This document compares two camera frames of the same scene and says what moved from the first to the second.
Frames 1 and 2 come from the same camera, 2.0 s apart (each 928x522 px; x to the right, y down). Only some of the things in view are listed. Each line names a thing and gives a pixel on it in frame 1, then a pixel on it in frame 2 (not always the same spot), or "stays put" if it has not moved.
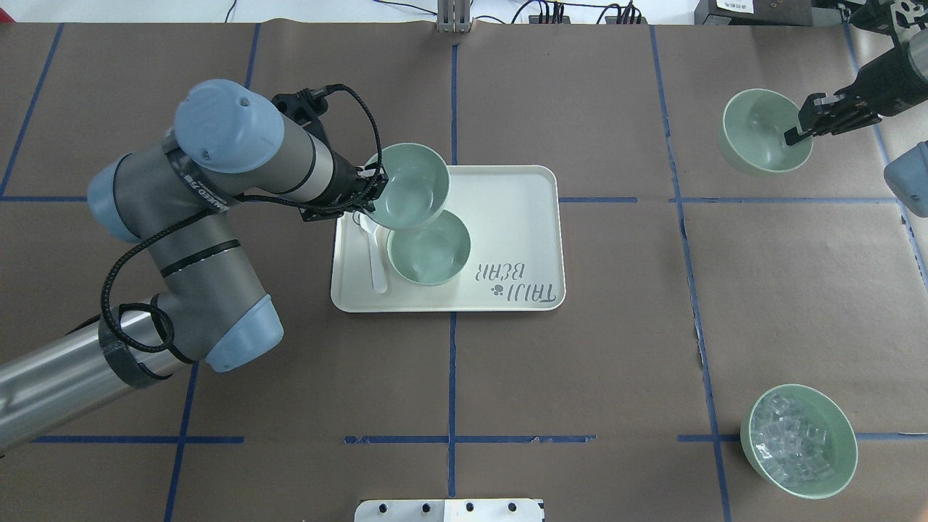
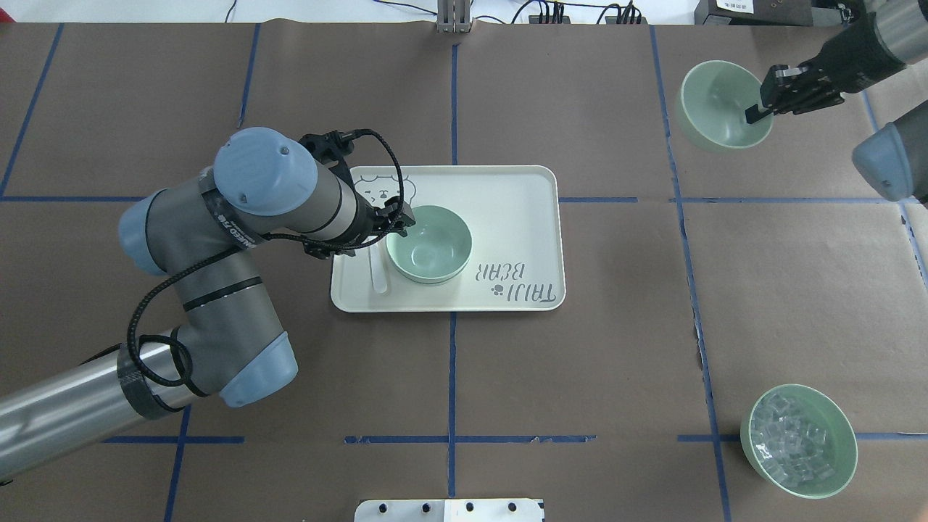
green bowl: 752,129 -> 710,107
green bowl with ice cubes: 800,441 stays put
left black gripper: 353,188 -> 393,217
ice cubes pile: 792,448 stays put
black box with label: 755,13 stays put
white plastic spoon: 366,222 stays put
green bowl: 417,188 -> 434,249
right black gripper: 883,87 -> 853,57
